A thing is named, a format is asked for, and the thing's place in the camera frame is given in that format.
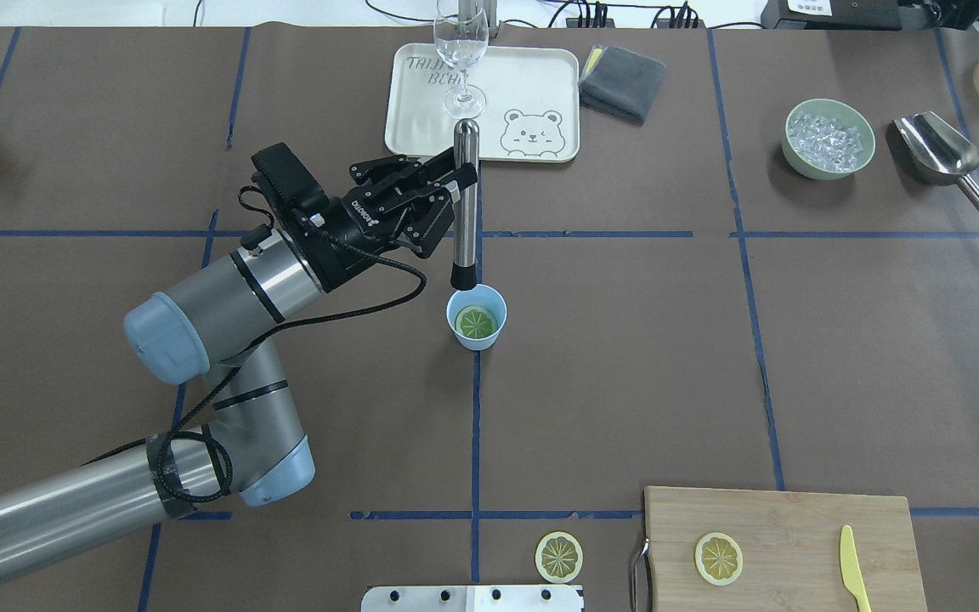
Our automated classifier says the grey folded cloth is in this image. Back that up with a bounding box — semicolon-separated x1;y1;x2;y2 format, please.
579;45;668;125

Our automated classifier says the steel muddler black tip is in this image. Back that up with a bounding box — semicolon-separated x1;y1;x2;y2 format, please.
450;117;479;291

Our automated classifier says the lemon slice on board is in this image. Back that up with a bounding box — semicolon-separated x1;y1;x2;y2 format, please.
693;532;744;587

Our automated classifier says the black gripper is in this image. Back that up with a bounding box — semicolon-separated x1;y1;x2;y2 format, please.
294;155;478;293

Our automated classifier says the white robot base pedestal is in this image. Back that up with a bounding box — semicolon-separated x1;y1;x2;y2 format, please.
360;584;586;611

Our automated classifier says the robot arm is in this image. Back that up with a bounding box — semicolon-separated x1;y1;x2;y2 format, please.
0;206;489;611

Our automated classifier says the yellow plastic knife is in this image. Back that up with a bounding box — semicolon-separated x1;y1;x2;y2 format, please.
839;525;873;612

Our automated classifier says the light blue cup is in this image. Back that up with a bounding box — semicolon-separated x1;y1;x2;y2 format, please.
446;284;508;352

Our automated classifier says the metal ice scoop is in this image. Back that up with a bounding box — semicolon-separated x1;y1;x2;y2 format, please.
892;111;979;212

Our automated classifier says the clear wine glass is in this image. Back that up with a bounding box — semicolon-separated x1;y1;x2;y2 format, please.
433;1;490;119

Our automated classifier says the green bowl of ice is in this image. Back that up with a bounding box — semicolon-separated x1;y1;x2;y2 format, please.
781;99;875;181

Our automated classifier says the wooden cutting board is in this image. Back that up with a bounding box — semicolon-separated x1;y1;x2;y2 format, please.
630;485;927;611

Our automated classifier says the cream bear tray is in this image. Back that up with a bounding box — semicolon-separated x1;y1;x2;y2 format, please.
384;43;581;163

